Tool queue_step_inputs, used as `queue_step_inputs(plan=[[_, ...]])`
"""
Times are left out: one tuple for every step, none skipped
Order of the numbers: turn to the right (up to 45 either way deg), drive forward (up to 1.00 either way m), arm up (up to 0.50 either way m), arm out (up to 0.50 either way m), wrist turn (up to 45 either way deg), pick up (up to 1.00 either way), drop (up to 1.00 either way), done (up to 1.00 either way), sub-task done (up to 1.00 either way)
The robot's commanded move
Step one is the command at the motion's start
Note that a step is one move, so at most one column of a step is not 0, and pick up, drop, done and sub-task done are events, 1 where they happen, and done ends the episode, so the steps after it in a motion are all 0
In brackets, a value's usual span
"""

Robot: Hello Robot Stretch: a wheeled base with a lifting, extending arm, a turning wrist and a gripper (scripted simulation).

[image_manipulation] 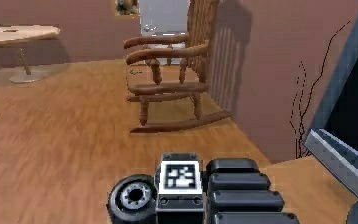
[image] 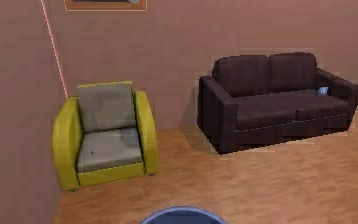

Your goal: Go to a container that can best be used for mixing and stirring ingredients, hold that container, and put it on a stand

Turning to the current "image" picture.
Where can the yellow armchair with grey cushions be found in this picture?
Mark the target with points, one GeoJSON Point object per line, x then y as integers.
{"type": "Point", "coordinates": [107, 143]}

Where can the dark brown two-seat sofa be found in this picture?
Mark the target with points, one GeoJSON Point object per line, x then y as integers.
{"type": "Point", "coordinates": [270, 106]}

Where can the small light blue object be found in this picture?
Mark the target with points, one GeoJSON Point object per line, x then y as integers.
{"type": "Point", "coordinates": [323, 90]}

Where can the orange framed wall picture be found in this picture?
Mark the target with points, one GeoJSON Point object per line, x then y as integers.
{"type": "Point", "coordinates": [105, 5]}

